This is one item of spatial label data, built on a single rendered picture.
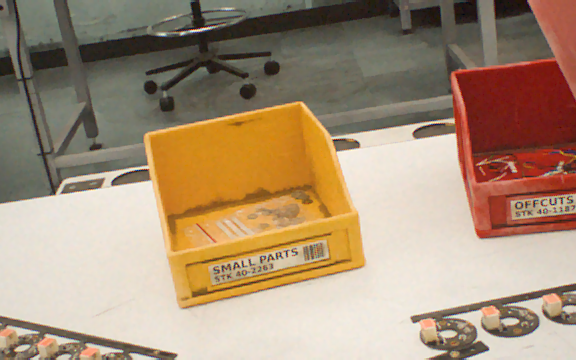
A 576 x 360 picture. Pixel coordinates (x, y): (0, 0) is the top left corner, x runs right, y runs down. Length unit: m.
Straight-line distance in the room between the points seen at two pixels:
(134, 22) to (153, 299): 4.21
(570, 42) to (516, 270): 0.31
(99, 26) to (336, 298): 4.29
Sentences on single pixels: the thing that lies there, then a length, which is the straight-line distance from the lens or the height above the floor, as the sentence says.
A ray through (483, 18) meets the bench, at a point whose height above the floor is 0.39.
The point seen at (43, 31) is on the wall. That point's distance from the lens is 4.77.
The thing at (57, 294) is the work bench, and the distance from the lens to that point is 0.52.
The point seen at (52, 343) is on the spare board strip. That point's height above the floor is 0.76.
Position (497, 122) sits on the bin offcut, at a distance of 0.60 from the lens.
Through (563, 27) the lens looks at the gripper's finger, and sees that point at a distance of 0.17.
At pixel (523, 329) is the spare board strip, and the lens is 0.42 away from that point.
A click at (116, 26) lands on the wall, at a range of 4.70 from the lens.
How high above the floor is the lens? 0.97
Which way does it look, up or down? 21 degrees down
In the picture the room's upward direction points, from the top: 9 degrees counter-clockwise
